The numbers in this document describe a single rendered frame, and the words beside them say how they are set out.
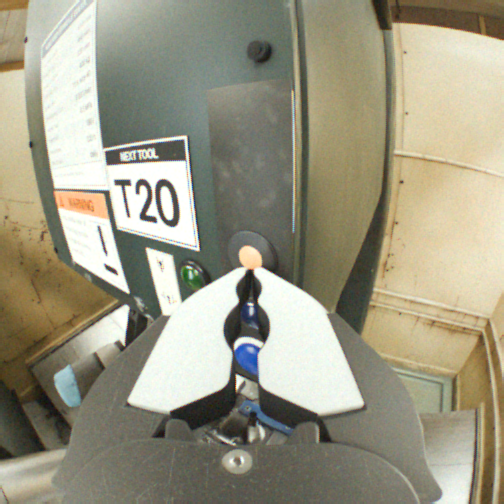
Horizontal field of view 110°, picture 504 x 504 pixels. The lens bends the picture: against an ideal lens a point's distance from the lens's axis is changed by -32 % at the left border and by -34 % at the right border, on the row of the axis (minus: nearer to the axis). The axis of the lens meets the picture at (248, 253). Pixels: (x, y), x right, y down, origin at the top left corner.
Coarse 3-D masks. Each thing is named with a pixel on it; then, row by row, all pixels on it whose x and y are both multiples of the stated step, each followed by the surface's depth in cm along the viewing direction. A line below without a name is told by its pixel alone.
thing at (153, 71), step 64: (64, 0) 13; (128, 0) 11; (192, 0) 9; (256, 0) 8; (320, 0) 9; (384, 0) 27; (128, 64) 13; (192, 64) 11; (256, 64) 10; (320, 64) 10; (384, 64) 47; (128, 128) 15; (192, 128) 13; (320, 128) 11; (384, 128) 52; (320, 192) 12; (64, 256) 35; (128, 256) 22; (192, 256) 17; (320, 256) 15
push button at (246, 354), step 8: (240, 344) 17; (248, 344) 17; (240, 352) 17; (248, 352) 17; (256, 352) 16; (240, 360) 18; (248, 360) 17; (256, 360) 17; (248, 368) 18; (256, 368) 17
